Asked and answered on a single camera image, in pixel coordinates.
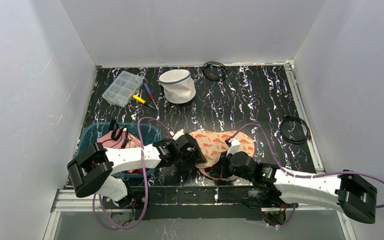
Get strawberry print mesh laundry bag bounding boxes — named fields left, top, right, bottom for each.
left=189, top=130, right=238, bottom=182

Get purple cable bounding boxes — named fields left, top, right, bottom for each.
left=91, top=116, right=175, bottom=231
left=226, top=123, right=384, bottom=229

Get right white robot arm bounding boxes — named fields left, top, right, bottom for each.
left=208, top=151, right=377, bottom=224

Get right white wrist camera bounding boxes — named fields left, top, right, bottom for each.
left=226, top=137, right=241, bottom=156

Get black cable coil at right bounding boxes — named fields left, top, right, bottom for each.
left=280, top=115, right=311, bottom=145

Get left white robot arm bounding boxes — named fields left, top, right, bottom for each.
left=67, top=133, right=207, bottom=208

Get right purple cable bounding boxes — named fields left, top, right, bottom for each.
left=226, top=123, right=384, bottom=229

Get teal plastic bin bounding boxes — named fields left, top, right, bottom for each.
left=74, top=121, right=163, bottom=179

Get pink clothes in bin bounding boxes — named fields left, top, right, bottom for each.
left=96, top=119, right=147, bottom=175

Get yellow handled screwdriver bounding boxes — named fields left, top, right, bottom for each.
left=133, top=95, right=156, bottom=110

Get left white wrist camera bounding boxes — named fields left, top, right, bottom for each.
left=172, top=129, right=185, bottom=141

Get white mesh laundry basket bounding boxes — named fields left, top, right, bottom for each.
left=158, top=69, right=196, bottom=104

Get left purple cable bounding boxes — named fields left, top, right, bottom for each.
left=91, top=116, right=175, bottom=231

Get blue red handled screwdriver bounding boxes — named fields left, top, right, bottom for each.
left=143, top=82, right=158, bottom=110

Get black cable coil at back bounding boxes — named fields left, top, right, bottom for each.
left=202, top=61, right=228, bottom=82

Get black cable coil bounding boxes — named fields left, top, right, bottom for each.
left=202, top=61, right=228, bottom=82
left=280, top=115, right=311, bottom=145

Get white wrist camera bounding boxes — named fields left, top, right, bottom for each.
left=172, top=129, right=185, bottom=141
left=226, top=137, right=241, bottom=156

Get clear plastic screw organizer box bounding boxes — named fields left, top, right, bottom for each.
left=102, top=71, right=144, bottom=108

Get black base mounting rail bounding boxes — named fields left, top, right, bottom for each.
left=103, top=185, right=294, bottom=224

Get aluminium frame rail right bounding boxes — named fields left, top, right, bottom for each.
left=283, top=59, right=325, bottom=174

